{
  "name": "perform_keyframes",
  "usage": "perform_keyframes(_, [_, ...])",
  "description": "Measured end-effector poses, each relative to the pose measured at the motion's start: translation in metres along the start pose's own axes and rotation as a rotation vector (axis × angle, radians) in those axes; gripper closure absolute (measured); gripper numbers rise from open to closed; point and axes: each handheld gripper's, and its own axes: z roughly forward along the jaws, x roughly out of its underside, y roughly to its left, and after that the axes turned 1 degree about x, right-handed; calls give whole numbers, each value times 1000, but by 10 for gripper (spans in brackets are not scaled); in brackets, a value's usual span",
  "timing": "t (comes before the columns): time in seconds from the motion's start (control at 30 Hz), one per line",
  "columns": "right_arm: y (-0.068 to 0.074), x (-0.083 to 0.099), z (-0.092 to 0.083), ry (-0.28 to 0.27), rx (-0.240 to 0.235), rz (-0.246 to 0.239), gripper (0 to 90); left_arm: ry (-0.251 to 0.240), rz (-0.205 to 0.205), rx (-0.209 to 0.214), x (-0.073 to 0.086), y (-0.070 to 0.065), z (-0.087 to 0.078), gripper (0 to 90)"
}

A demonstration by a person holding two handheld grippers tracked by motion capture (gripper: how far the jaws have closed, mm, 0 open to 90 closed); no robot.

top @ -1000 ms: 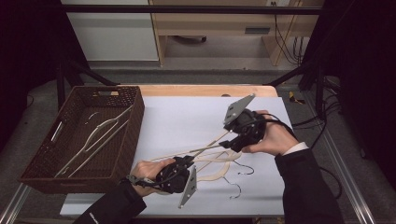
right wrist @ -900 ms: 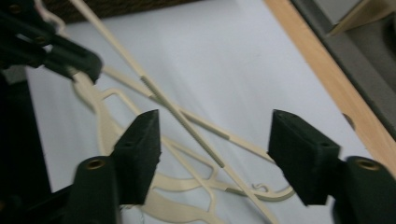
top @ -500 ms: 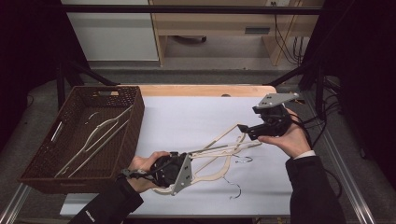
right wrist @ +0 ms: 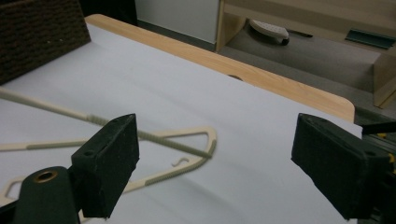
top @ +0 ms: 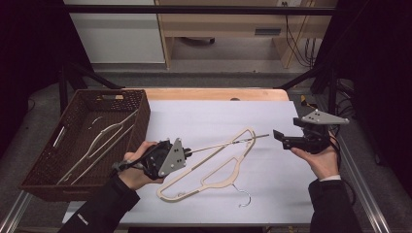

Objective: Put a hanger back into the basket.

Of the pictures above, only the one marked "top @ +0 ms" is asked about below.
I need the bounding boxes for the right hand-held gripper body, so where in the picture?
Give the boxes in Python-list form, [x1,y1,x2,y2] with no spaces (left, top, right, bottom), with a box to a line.
[282,109,350,155]

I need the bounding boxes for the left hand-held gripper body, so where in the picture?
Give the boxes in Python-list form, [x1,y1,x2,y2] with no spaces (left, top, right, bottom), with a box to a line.
[141,138,188,181]

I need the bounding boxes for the beige plastic clothes hanger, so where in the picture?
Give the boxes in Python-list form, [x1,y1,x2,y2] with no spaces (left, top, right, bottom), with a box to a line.
[189,133,270,155]
[156,126,258,208]
[57,109,139,186]

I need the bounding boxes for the brown woven plastic basket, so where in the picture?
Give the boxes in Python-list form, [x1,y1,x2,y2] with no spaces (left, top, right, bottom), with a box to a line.
[18,88,152,202]

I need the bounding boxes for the person's right hand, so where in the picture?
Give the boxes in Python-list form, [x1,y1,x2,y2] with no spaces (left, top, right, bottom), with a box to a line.
[290,130,342,182]

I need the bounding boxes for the person's left hand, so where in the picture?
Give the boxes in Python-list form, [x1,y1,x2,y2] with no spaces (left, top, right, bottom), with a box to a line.
[118,140,164,191]

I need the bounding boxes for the yellow and black tool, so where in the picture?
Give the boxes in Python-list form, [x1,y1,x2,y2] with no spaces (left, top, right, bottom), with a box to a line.
[299,94,319,110]

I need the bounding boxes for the white paper sheet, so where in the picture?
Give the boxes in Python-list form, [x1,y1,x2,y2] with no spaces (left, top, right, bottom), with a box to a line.
[62,99,319,226]

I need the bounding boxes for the light wooden desk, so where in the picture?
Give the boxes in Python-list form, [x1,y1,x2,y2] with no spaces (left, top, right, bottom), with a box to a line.
[154,0,338,70]

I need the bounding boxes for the white cabinet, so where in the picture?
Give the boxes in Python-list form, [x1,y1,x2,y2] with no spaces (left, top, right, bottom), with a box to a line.
[63,0,166,64]

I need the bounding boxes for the black metal crossbar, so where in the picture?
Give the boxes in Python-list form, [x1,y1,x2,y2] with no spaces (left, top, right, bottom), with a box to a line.
[63,4,336,16]

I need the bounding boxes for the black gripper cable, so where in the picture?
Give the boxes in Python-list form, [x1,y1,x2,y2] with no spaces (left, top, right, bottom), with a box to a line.
[327,130,358,208]

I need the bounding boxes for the black floor cables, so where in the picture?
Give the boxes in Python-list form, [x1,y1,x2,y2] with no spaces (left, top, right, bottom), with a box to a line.
[329,80,358,137]

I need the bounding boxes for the black metal frame strut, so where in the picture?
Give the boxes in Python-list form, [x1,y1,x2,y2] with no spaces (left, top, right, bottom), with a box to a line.
[275,60,339,121]
[57,60,125,115]

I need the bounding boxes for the aluminium frame rail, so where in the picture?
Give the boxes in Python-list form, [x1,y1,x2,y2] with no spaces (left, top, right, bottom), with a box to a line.
[319,96,393,233]
[0,189,34,233]

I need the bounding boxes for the black hanging cables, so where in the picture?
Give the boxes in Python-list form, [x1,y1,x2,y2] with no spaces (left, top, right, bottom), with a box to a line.
[282,1,323,69]

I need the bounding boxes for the yellow cable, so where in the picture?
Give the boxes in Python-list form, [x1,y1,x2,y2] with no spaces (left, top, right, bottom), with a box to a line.
[287,0,316,69]

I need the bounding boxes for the white wall socket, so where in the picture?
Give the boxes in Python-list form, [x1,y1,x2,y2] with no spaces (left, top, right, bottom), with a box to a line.
[276,0,304,8]

